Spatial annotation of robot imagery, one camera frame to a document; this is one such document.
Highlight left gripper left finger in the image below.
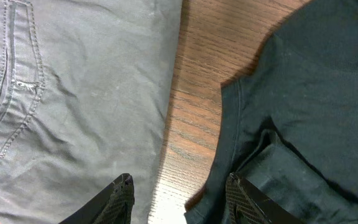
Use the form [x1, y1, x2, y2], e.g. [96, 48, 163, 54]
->
[60, 173, 135, 224]

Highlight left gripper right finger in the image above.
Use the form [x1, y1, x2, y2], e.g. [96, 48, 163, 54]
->
[225, 172, 302, 224]

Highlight folded grey khaki pants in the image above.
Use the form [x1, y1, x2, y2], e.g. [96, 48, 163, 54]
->
[0, 0, 182, 223]

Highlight black t-shirt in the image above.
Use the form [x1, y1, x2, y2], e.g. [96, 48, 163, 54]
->
[185, 0, 358, 223]

